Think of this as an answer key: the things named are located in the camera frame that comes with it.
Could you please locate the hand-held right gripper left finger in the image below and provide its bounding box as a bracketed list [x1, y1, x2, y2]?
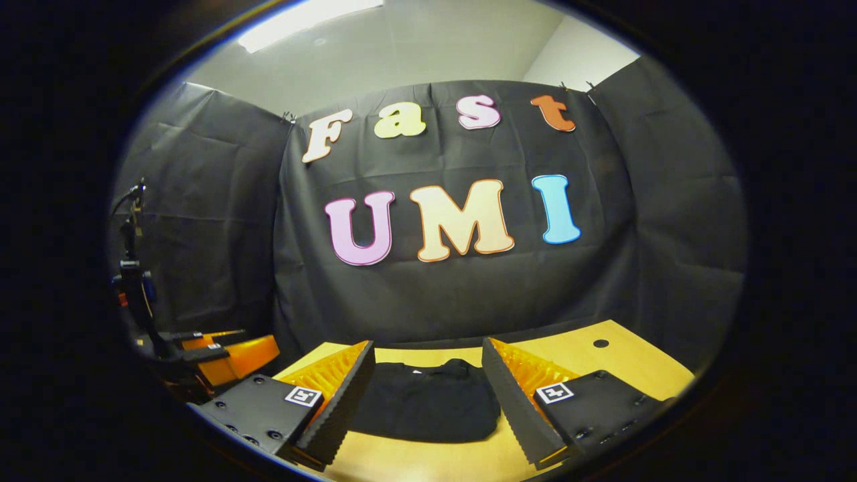
[188, 339, 378, 471]

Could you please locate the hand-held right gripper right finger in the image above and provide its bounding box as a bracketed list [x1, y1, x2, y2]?
[481, 336, 675, 471]

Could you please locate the black knit cardigan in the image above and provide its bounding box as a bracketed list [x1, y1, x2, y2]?
[347, 358, 502, 444]

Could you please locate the black backdrop cloth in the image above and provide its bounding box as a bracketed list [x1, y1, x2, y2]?
[107, 57, 747, 402]

